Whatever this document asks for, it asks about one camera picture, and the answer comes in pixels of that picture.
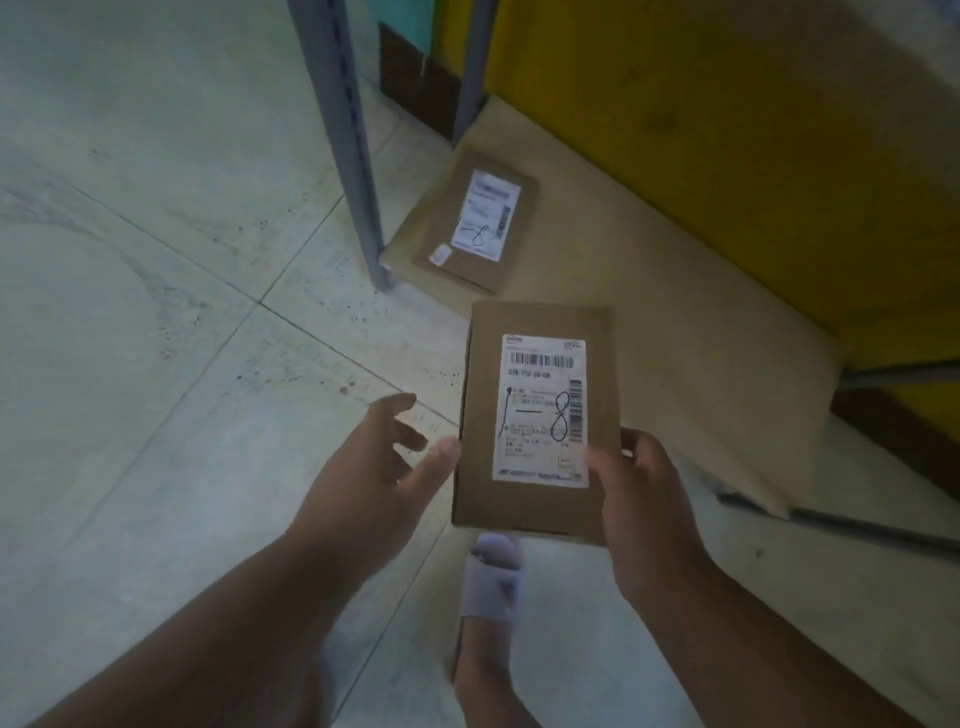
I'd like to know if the person's right hand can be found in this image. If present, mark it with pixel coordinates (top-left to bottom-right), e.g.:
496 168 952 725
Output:
584 427 714 610

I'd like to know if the person's left hand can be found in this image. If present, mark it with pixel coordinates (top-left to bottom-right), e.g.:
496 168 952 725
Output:
287 393 462 595

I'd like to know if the brown cardboard parcel white label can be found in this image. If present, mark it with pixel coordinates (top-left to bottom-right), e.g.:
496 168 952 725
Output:
411 147 542 296
451 300 623 548

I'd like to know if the person's right forearm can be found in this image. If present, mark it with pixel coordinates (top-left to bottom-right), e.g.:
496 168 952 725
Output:
624 556 925 728

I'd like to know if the person's left forearm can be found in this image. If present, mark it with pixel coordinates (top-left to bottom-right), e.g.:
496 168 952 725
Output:
30 534 363 728

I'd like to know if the white slipper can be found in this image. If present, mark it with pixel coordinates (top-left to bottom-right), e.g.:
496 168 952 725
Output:
458 533 525 625

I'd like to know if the large flat cardboard sheet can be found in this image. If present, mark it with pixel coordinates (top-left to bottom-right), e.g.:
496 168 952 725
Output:
378 93 849 520

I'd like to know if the person's bare foot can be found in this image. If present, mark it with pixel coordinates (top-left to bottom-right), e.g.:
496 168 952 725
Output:
450 613 543 728

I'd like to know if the yellow panel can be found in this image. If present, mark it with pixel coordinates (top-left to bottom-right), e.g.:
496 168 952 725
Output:
433 0 960 445

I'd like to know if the grey metal shelf post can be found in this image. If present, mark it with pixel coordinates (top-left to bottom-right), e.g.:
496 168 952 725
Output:
451 0 501 145
288 0 396 293

